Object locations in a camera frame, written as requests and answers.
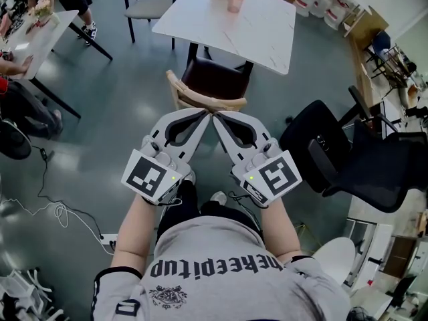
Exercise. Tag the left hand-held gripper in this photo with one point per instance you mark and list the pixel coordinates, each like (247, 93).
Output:
(145, 176)

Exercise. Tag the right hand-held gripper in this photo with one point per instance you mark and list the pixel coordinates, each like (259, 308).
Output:
(277, 176)

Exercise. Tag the brown seat wooden chair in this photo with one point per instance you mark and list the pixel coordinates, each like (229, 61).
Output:
(214, 80)

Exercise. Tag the person's right forearm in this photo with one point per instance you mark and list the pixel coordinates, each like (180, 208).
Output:
(281, 229)

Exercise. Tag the person's left forearm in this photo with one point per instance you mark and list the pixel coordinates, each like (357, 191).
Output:
(133, 232)

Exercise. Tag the black office chair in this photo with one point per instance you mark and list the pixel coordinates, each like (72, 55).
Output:
(314, 129)

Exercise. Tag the white marble table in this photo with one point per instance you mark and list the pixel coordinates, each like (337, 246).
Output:
(234, 35)

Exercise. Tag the grey seat black chair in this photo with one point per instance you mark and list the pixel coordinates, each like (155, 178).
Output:
(147, 7)

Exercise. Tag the blue seat metal chair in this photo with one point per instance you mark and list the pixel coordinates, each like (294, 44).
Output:
(382, 42)

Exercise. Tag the person's left white sneaker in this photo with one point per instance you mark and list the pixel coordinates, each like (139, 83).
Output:
(192, 176)

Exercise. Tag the person's white sneaker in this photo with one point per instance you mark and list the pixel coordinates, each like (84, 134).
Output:
(192, 176)
(219, 197)

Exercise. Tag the person's right white sneaker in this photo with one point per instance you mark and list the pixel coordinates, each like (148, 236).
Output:
(219, 197)

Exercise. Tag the person's black trousers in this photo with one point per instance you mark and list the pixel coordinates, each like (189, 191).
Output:
(187, 206)

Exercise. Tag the person's grey printed t-shirt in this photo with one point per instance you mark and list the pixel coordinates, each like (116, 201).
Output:
(217, 246)

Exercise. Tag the white power strip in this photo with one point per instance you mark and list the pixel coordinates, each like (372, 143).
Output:
(108, 237)

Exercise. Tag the white round side table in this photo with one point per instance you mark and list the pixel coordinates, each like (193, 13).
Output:
(334, 259)

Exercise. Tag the black round floor fan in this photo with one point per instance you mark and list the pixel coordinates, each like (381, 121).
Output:
(13, 140)

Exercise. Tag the white metal cabinet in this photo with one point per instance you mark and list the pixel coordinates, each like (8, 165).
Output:
(378, 246)

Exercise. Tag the pink flower bouquet vase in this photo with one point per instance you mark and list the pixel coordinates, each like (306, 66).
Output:
(43, 12)

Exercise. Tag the brown wooden cabinet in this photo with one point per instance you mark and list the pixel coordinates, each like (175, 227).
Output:
(399, 256)

